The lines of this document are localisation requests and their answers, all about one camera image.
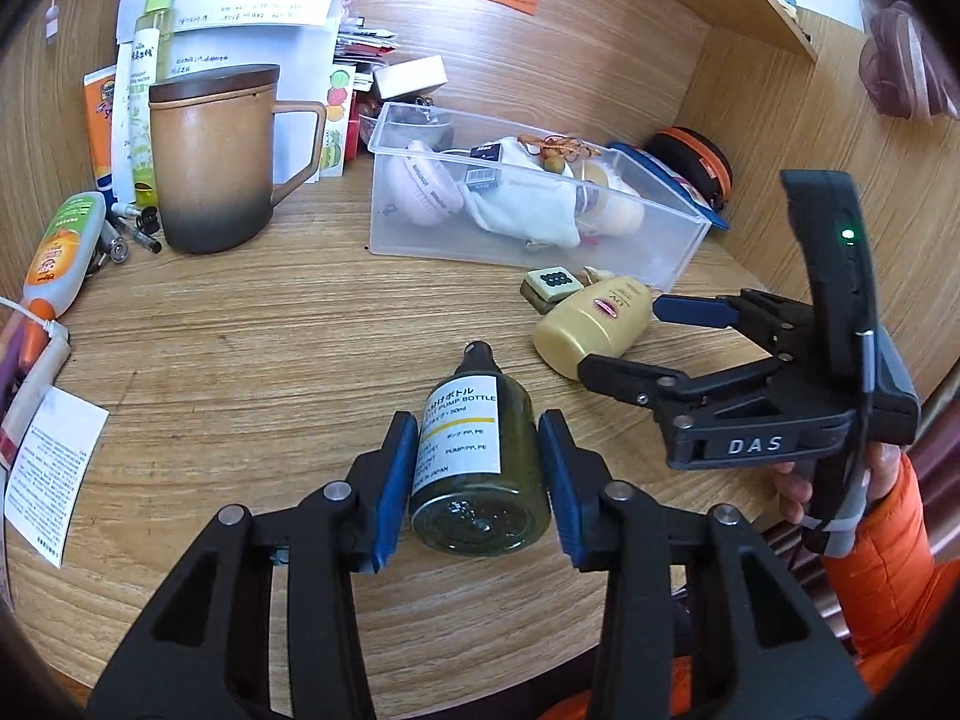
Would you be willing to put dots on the orange marker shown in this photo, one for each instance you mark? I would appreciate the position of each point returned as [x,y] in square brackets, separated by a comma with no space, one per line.
[31,349]

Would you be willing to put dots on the gold sunscreen bottle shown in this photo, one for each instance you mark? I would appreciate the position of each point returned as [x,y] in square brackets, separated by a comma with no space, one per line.
[592,330]

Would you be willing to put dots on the green dotted mahjong tile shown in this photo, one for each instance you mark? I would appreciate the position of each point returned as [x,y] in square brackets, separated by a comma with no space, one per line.
[555,281]

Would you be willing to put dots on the person's right forearm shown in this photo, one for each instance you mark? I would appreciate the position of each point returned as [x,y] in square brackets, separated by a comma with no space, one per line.
[892,577]

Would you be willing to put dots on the clear plastic storage box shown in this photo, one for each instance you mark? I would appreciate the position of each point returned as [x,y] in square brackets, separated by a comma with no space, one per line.
[420,240]

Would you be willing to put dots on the black orange zip case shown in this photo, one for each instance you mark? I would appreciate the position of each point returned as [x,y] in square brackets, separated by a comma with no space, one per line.
[690,154]

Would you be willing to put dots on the orange green white tube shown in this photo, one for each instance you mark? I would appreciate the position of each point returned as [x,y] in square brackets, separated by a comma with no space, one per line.
[64,247]

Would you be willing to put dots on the cream translucent container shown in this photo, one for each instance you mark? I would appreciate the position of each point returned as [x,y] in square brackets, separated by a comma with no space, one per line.
[619,210]

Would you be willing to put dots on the white face mask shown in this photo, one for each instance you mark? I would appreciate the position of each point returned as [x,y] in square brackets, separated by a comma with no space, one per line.
[525,202]

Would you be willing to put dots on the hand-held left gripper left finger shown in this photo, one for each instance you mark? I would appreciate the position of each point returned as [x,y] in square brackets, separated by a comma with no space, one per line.
[397,487]

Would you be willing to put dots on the blue patterned pouch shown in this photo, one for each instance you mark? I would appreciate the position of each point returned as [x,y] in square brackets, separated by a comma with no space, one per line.
[701,199]

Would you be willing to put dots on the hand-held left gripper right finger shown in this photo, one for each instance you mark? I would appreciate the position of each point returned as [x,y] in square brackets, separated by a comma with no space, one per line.
[562,487]

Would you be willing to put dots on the wooden desktop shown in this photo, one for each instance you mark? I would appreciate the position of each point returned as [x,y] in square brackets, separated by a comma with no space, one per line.
[262,330]

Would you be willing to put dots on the person's right hand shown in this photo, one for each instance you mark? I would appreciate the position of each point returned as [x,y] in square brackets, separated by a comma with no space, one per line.
[795,491]

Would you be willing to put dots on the green glass pump bottle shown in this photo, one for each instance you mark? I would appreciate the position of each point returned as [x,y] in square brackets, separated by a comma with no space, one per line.
[480,517]

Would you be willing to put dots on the fruit print box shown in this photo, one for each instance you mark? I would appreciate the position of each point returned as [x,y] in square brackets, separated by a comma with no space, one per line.
[335,120]

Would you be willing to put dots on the green spray bottle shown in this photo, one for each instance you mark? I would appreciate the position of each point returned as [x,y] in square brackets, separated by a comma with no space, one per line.
[154,75]

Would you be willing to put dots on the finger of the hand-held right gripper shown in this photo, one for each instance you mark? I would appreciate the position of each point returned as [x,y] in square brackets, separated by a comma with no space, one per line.
[622,375]
[690,310]

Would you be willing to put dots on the white printed leaflet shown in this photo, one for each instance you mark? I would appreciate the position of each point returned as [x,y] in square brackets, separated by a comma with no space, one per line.
[52,465]

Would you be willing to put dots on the white cardboard box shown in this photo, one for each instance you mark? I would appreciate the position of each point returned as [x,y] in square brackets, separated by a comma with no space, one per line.
[409,76]

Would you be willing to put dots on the brown ceramic mug with lid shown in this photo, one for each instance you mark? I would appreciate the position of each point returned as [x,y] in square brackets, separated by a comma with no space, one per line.
[210,165]

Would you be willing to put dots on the silver pen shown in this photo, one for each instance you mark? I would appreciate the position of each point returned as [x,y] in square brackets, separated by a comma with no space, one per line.
[114,240]

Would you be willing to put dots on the pink round case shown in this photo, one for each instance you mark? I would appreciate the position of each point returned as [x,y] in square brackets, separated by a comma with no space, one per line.
[427,187]

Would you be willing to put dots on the maroon hanging object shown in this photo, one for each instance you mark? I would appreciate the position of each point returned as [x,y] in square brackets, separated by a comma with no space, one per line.
[900,60]

